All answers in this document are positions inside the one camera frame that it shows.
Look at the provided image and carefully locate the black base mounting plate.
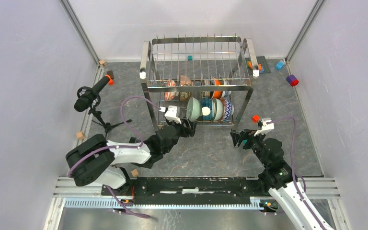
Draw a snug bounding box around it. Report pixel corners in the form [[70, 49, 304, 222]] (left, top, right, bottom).
[[101, 177, 269, 205]]

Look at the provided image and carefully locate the red white patterned bowl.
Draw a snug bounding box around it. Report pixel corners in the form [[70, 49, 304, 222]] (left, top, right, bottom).
[[164, 79, 179, 101]]

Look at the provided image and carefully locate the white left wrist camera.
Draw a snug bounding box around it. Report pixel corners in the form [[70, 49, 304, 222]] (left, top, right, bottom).
[[159, 105, 182, 124]]

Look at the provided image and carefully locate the blue white porcelain bowl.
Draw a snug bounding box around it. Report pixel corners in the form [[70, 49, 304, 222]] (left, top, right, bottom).
[[221, 79, 231, 98]]

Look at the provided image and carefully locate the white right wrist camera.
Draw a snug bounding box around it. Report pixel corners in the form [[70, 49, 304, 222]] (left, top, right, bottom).
[[253, 118, 275, 137]]

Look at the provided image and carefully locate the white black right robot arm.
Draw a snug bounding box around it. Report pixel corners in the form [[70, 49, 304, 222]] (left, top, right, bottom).
[[230, 129, 333, 230]]

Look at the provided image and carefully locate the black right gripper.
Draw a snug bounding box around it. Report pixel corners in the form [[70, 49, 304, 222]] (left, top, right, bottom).
[[229, 128, 269, 168]]

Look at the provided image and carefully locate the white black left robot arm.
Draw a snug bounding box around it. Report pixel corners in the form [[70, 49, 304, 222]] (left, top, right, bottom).
[[66, 119, 197, 195]]

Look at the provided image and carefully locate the orange red small cube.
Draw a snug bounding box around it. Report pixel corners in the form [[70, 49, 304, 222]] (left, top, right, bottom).
[[251, 115, 260, 123]]

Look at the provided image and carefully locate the brown patterned bowl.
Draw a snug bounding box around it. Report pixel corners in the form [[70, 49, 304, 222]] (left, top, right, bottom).
[[179, 75, 194, 102]]

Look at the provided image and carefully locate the grey building baseplate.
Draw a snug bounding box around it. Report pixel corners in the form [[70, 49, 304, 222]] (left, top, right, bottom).
[[245, 56, 271, 74]]

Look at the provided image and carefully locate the black microphone on tripod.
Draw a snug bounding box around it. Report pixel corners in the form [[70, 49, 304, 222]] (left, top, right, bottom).
[[74, 75, 123, 138]]

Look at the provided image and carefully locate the black white patterned bowl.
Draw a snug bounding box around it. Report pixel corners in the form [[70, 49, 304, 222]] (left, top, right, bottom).
[[201, 80, 211, 98]]

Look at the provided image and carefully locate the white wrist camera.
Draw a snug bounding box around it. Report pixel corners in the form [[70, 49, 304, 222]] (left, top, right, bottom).
[[159, 105, 182, 124], [253, 118, 275, 137]]

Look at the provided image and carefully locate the wooden cube near base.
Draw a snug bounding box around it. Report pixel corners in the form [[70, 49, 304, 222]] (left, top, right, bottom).
[[131, 169, 139, 178]]

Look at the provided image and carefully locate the wooden cube left rail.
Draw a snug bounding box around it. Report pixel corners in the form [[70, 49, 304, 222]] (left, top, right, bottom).
[[76, 131, 86, 140]]

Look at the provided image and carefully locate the orange curved block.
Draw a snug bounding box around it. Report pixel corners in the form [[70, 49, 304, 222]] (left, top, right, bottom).
[[247, 61, 264, 72]]

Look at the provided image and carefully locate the orange bowl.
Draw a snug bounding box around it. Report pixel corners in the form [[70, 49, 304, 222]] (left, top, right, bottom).
[[210, 78, 223, 99]]

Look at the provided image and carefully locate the pale green ceramic bowl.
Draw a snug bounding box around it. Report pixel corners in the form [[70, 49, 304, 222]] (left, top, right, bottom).
[[186, 97, 202, 122]]

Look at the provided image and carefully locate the steel two-tier dish rack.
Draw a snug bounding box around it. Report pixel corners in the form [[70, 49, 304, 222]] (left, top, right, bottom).
[[139, 35, 259, 129]]

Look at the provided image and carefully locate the purple red block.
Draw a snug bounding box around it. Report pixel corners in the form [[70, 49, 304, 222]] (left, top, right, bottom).
[[286, 74, 299, 87]]

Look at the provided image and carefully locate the blue zigzag patterned bowl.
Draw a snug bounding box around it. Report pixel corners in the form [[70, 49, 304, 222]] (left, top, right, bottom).
[[220, 98, 234, 121]]

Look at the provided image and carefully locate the light blue block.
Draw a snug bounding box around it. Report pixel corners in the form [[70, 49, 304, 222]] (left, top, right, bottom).
[[275, 60, 286, 70]]

